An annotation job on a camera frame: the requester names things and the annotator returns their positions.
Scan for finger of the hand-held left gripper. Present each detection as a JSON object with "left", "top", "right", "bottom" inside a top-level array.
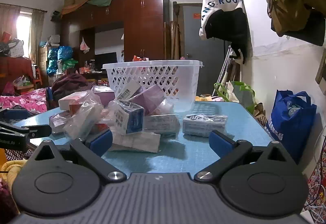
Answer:
[
  {"left": 0, "top": 108, "right": 33, "bottom": 124},
  {"left": 22, "top": 125, "right": 53, "bottom": 138}
]

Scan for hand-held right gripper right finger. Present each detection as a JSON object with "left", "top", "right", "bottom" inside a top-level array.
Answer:
[{"left": 194, "top": 130, "right": 296, "bottom": 184}]

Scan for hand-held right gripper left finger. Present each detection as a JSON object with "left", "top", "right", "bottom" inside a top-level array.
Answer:
[{"left": 31, "top": 129, "right": 127, "bottom": 184}]

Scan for dark blue clear-wrapped packet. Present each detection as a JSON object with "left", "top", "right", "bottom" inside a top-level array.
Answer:
[{"left": 183, "top": 114, "right": 228, "bottom": 137}]

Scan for small purple box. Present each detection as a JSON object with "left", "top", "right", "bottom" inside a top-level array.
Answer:
[{"left": 92, "top": 86, "right": 116, "bottom": 107}]

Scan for white plastic basket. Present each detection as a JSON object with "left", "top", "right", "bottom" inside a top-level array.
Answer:
[{"left": 102, "top": 60, "right": 204, "bottom": 112}]

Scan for small red packet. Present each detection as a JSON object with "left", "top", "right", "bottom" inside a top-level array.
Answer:
[{"left": 92, "top": 123, "right": 110, "bottom": 134}]

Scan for pink floral bed blanket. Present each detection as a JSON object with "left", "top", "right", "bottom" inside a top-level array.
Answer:
[{"left": 0, "top": 88, "right": 49, "bottom": 114}]

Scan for lavender packet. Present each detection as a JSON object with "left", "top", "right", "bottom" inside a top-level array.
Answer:
[{"left": 48, "top": 111, "right": 70, "bottom": 134}]

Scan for clear bag with red box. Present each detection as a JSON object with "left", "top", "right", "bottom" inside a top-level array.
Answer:
[{"left": 62, "top": 90, "right": 105, "bottom": 140}]

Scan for flat white packet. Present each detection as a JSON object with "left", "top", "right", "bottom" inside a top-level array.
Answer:
[{"left": 108, "top": 132, "right": 161, "bottom": 153}]

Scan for blue white wrapped box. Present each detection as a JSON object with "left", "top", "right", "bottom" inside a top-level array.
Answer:
[{"left": 110, "top": 100, "right": 145, "bottom": 135}]

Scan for pink white box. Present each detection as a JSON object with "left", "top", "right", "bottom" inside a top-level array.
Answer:
[{"left": 58, "top": 91, "right": 89, "bottom": 111}]

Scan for yellow floral blanket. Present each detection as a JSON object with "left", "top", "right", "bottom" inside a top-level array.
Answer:
[{"left": 196, "top": 95, "right": 225, "bottom": 102}]

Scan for red cloth covered furniture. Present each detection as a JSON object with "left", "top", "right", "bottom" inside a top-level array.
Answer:
[{"left": 0, "top": 57, "right": 33, "bottom": 87}]

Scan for brown paper bag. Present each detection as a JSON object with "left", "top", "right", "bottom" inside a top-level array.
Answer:
[{"left": 253, "top": 103, "right": 267, "bottom": 125}]

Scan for green white tote bag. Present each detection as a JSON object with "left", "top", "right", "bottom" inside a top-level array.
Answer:
[{"left": 213, "top": 81, "right": 256, "bottom": 114}]

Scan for maroon clothes pile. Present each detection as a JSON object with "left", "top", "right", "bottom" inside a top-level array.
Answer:
[{"left": 52, "top": 73, "right": 95, "bottom": 108}]

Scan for white barcode box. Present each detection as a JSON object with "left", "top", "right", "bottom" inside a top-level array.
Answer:
[{"left": 115, "top": 79, "right": 143, "bottom": 101}]

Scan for white printed packet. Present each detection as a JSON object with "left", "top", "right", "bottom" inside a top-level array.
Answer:
[{"left": 145, "top": 114, "right": 180, "bottom": 136}]

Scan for large purple wrapped box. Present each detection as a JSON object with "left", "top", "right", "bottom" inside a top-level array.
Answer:
[{"left": 129, "top": 84, "right": 165, "bottom": 115}]

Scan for stacked cardboard boxes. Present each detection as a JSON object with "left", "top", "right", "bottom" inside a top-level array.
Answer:
[{"left": 38, "top": 47, "right": 49, "bottom": 75}]

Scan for pale pink packet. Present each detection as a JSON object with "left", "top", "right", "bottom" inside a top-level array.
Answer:
[{"left": 153, "top": 100, "right": 175, "bottom": 115}]

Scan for blue patterned plastic bag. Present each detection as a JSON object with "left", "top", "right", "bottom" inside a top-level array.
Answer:
[
  {"left": 57, "top": 46, "right": 73, "bottom": 61},
  {"left": 46, "top": 47, "right": 59, "bottom": 75}
]

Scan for grey white tote bag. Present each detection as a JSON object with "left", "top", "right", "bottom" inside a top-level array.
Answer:
[{"left": 8, "top": 39, "right": 24, "bottom": 57}]

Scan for blue tote bag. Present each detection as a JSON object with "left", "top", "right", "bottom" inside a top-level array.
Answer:
[{"left": 265, "top": 90, "right": 317, "bottom": 163}]

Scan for metal crutches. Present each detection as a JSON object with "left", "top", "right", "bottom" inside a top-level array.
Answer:
[{"left": 212, "top": 46, "right": 236, "bottom": 97}]

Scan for dark wooden folding chair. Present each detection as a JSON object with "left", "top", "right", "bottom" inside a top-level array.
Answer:
[{"left": 227, "top": 57, "right": 242, "bottom": 82}]

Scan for green plastic bag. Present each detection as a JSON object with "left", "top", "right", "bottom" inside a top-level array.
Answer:
[{"left": 62, "top": 58, "right": 79, "bottom": 72}]

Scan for green label water bottle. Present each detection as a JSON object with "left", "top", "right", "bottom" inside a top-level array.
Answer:
[{"left": 286, "top": 100, "right": 303, "bottom": 117}]

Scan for beige curtain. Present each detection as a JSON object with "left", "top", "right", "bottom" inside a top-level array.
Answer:
[
  {"left": 29, "top": 9, "right": 46, "bottom": 64},
  {"left": 0, "top": 3, "right": 21, "bottom": 38}
]

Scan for black monitor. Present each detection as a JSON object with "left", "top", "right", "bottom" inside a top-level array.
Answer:
[{"left": 94, "top": 52, "right": 118, "bottom": 65}]

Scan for white stuffed bag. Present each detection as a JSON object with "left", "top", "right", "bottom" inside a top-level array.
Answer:
[{"left": 46, "top": 35, "right": 61, "bottom": 47}]

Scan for bright window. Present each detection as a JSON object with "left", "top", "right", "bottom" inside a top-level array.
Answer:
[{"left": 17, "top": 11, "right": 33, "bottom": 57}]

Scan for pink white plastic bag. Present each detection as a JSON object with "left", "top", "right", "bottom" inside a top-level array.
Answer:
[{"left": 80, "top": 38, "right": 90, "bottom": 54}]

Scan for colourful patterned cloth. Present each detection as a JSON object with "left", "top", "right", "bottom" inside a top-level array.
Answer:
[{"left": 304, "top": 127, "right": 326, "bottom": 222}]

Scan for grey door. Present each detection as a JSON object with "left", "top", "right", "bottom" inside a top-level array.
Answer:
[{"left": 176, "top": 3, "right": 231, "bottom": 96}]

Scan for white black hanging jacket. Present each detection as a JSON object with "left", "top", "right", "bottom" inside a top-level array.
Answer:
[{"left": 199, "top": 0, "right": 251, "bottom": 64}]

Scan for leaning wooden boards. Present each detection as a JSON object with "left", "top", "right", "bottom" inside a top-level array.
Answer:
[{"left": 164, "top": 1, "right": 182, "bottom": 60}]

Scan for brown wooden wardrobe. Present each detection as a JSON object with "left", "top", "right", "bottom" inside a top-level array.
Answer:
[{"left": 61, "top": 0, "right": 170, "bottom": 79}]

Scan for wooden wall frame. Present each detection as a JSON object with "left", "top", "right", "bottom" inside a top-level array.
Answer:
[{"left": 315, "top": 49, "right": 326, "bottom": 85}]

